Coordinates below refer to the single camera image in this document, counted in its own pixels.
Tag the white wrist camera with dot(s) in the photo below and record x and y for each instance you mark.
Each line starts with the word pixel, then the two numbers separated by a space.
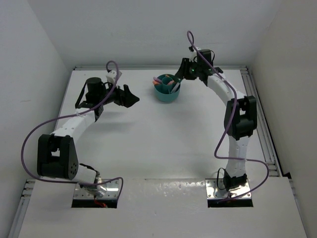
pixel 193 50
pixel 112 75

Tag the orange capped grey marker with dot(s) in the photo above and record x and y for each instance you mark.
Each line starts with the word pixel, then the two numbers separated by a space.
pixel 156 83

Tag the teal round pen holder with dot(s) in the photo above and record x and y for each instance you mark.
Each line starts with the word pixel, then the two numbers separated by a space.
pixel 162 92

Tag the aluminium frame rail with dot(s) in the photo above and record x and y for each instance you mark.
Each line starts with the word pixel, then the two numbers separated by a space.
pixel 265 137
pixel 22 208

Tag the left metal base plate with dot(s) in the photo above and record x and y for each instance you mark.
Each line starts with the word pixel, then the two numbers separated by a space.
pixel 109 190

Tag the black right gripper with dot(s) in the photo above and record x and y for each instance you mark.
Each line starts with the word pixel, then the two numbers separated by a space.
pixel 184 71

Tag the purple capped white pen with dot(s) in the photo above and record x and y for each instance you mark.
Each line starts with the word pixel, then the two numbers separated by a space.
pixel 175 88

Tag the pink highlighter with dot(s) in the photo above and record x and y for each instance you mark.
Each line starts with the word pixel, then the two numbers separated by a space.
pixel 157 80

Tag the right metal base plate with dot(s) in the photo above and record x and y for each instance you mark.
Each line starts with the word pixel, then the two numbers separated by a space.
pixel 215 190

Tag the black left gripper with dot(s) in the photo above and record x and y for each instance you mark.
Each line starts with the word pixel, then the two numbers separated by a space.
pixel 124 97

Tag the aluminium frame rail left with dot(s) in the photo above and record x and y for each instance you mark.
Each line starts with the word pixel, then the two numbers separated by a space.
pixel 22 208

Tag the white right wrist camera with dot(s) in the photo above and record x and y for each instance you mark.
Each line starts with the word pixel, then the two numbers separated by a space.
pixel 193 50

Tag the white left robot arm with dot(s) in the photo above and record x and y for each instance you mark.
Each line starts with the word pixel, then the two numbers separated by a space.
pixel 57 156

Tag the aluminium frame rail right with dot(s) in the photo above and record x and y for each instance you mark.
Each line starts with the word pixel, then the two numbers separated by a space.
pixel 265 137

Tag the teal capped white pen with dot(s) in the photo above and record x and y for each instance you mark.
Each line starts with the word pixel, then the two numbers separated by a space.
pixel 177 82

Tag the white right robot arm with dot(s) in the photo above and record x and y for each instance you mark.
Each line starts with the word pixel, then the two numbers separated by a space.
pixel 240 118

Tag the metal base plate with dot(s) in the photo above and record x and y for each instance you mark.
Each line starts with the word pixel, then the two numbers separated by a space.
pixel 109 190
pixel 215 190

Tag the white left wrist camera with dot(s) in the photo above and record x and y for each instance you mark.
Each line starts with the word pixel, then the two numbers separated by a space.
pixel 112 75

